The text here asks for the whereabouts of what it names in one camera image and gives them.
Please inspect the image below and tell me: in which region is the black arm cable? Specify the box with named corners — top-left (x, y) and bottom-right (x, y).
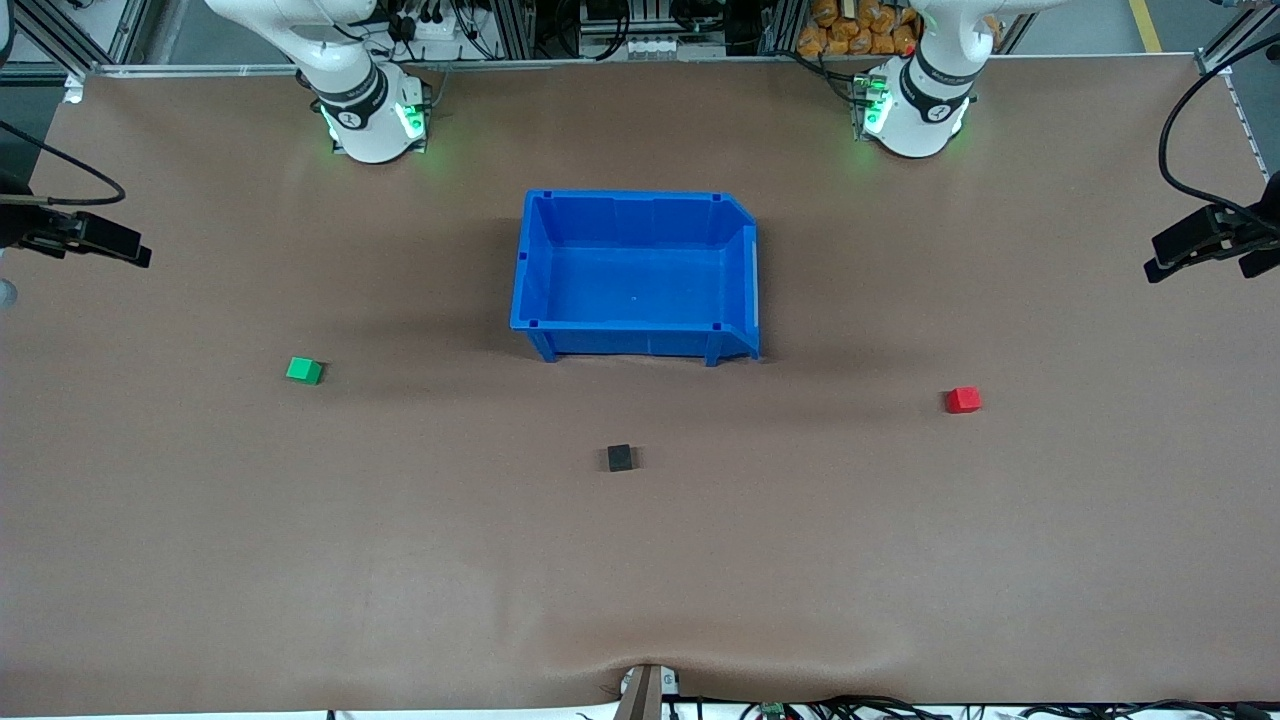
top-left (1158, 35), bottom-right (1280, 241)
top-left (0, 120), bottom-right (127, 207)

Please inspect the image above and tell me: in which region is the brown table mat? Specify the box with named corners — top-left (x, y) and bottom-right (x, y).
top-left (0, 55), bottom-right (1280, 716)

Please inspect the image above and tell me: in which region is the aluminium frame post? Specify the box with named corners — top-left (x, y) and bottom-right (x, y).
top-left (15, 0), bottom-right (151, 71)
top-left (1195, 0), bottom-right (1280, 76)

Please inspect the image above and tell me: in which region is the aluminium table rail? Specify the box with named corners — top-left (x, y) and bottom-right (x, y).
top-left (90, 55), bottom-right (1201, 77)

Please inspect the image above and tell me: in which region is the metal table clamp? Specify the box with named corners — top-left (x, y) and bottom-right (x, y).
top-left (615, 662), bottom-right (683, 720)

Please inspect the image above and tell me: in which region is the orange net bag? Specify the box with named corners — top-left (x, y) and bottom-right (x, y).
top-left (797, 0), bottom-right (921, 57)

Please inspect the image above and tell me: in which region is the white power strip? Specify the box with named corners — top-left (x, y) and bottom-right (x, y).
top-left (385, 10), bottom-right (471, 43)

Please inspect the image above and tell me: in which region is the blue plastic storage bin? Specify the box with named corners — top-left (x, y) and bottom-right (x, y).
top-left (510, 189), bottom-right (762, 367)

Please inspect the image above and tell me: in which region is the black cable bundle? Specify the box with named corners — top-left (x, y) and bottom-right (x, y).
top-left (690, 695), bottom-right (1280, 720)

